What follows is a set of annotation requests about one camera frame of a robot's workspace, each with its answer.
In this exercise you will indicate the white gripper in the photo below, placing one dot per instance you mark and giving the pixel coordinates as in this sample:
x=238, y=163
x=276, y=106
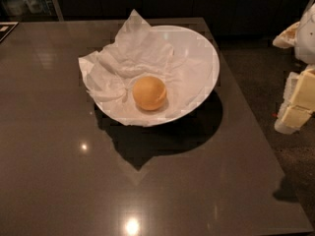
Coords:
x=305, y=38

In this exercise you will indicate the orange fruit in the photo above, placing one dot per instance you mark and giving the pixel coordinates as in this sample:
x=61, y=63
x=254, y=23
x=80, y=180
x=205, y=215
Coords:
x=149, y=93

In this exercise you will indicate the white bowl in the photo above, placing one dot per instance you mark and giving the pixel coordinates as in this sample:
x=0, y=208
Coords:
x=192, y=77

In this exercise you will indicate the white crumpled paper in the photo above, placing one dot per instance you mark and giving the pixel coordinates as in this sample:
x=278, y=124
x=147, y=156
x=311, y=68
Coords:
x=110, y=74

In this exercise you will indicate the clear containers on shelf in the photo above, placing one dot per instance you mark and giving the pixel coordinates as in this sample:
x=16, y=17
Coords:
x=15, y=8

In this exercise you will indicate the black and white tag card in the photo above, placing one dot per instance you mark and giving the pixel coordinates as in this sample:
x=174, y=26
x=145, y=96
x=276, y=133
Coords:
x=6, y=28

